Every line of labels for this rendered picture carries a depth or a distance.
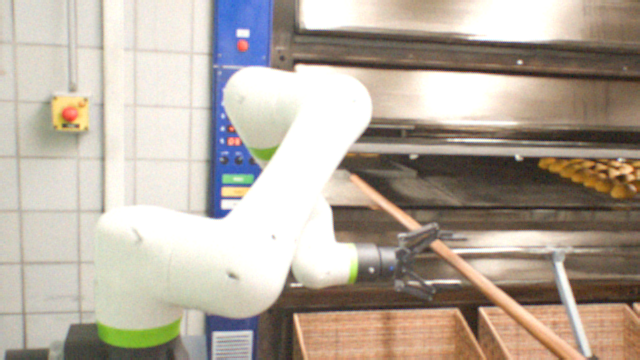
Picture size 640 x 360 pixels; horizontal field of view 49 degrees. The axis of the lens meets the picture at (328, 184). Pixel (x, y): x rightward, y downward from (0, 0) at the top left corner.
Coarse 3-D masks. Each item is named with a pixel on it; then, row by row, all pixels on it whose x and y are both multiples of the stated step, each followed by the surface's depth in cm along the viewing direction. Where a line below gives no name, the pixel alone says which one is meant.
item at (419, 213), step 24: (336, 216) 215; (360, 216) 217; (384, 216) 219; (408, 216) 220; (432, 216) 222; (456, 216) 224; (480, 216) 226; (504, 216) 228; (528, 216) 230; (552, 216) 232; (576, 216) 234; (600, 216) 236; (624, 216) 238
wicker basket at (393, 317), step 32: (320, 320) 218; (352, 320) 220; (384, 320) 222; (416, 320) 225; (320, 352) 217; (352, 352) 220; (384, 352) 222; (416, 352) 224; (448, 352) 227; (480, 352) 210
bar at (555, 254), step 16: (416, 256) 182; (432, 256) 184; (464, 256) 186; (480, 256) 187; (496, 256) 188; (512, 256) 189; (528, 256) 190; (544, 256) 191; (560, 256) 191; (576, 256) 194; (592, 256) 195; (608, 256) 196; (560, 272) 190; (560, 288) 188; (576, 320) 182; (576, 336) 181
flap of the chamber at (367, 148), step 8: (360, 144) 196; (368, 144) 197; (368, 152) 197; (376, 152) 197; (384, 152) 198; (392, 152) 198; (400, 152) 199; (408, 152) 199; (416, 152) 200; (424, 152) 200; (432, 152) 201; (440, 152) 202; (448, 152) 202; (456, 152) 203; (464, 152) 203; (472, 152) 204; (480, 152) 204; (488, 152) 205; (496, 152) 206; (504, 152) 206; (512, 152) 207; (520, 152) 207; (528, 152) 208; (536, 152) 208; (544, 152) 209; (552, 152) 210; (560, 152) 210; (568, 152) 211; (576, 152) 211; (584, 152) 212; (592, 152) 213; (600, 152) 213; (608, 152) 214; (616, 152) 214; (624, 152) 215; (632, 152) 216
